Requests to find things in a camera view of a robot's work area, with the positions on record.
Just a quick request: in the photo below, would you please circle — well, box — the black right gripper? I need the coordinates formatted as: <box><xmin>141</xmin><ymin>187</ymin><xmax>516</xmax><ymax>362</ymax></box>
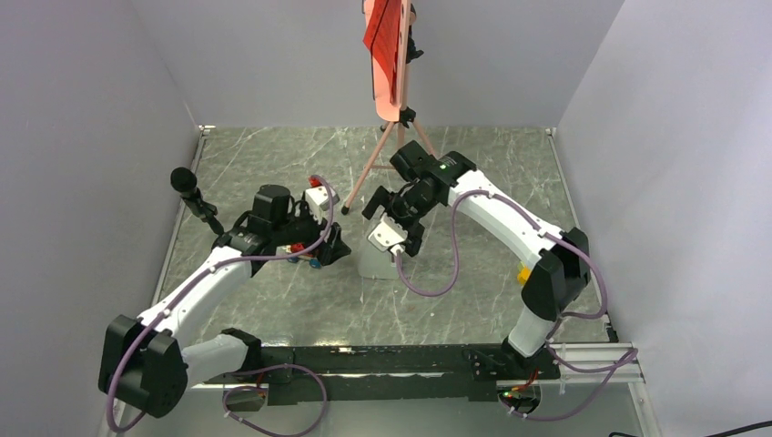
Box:
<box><xmin>362</xmin><ymin>187</ymin><xmax>439</xmax><ymax>257</ymax></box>

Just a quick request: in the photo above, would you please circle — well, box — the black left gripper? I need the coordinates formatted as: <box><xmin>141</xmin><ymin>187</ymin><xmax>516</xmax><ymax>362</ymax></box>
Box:
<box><xmin>272</xmin><ymin>199</ymin><xmax>350</xmax><ymax>265</ymax></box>

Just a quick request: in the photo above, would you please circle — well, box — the pink tripod music stand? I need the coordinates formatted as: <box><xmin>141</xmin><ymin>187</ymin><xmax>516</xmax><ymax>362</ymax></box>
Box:
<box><xmin>341</xmin><ymin>1</ymin><xmax>435</xmax><ymax>215</ymax></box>

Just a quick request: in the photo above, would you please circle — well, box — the red sheet music folder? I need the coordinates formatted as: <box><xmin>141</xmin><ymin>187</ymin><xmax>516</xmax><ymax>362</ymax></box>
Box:
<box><xmin>362</xmin><ymin>0</ymin><xmax>402</xmax><ymax>104</ymax></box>

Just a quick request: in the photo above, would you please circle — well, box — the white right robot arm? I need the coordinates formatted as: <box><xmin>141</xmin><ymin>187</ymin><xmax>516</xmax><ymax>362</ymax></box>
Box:
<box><xmin>362</xmin><ymin>141</ymin><xmax>591</xmax><ymax>378</ymax></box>

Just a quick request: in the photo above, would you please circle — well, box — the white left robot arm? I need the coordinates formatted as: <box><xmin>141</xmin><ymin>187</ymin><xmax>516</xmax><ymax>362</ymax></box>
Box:
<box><xmin>97</xmin><ymin>182</ymin><xmax>350</xmax><ymax>418</ymax></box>

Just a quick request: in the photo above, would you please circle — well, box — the red blue toy car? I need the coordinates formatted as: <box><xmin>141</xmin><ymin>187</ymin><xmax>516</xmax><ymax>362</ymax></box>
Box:
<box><xmin>285</xmin><ymin>242</ymin><xmax>324</xmax><ymax>269</ymax></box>

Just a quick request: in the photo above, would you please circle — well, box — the yellow green toy block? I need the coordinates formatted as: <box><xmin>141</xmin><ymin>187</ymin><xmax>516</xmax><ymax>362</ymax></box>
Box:
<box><xmin>516</xmin><ymin>265</ymin><xmax>531</xmax><ymax>286</ymax></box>

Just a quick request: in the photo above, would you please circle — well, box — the black microphone on stand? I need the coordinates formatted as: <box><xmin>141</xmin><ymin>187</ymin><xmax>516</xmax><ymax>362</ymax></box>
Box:
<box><xmin>170</xmin><ymin>167</ymin><xmax>225</xmax><ymax>236</ymax></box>

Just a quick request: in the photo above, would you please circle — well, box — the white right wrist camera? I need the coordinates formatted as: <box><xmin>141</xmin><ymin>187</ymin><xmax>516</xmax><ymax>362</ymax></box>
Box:
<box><xmin>368</xmin><ymin>215</ymin><xmax>408</xmax><ymax>255</ymax></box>

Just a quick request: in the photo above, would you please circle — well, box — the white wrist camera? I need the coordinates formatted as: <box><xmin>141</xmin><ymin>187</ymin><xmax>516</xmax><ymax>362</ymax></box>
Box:
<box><xmin>368</xmin><ymin>215</ymin><xmax>408</xmax><ymax>255</ymax></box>
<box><xmin>303</xmin><ymin>176</ymin><xmax>340</xmax><ymax>218</ymax></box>

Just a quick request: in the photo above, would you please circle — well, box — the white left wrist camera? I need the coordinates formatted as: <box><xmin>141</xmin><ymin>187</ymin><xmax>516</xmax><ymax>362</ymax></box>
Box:
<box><xmin>303</xmin><ymin>176</ymin><xmax>340</xmax><ymax>218</ymax></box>

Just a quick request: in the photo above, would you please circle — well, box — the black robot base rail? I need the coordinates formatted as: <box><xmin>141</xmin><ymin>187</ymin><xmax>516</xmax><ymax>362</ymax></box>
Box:
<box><xmin>207</xmin><ymin>343</ymin><xmax>561</xmax><ymax>406</ymax></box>

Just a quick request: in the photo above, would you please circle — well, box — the black cable bottom right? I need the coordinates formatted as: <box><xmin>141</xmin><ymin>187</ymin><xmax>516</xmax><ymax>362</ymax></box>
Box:
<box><xmin>607</xmin><ymin>421</ymin><xmax>772</xmax><ymax>437</ymax></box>

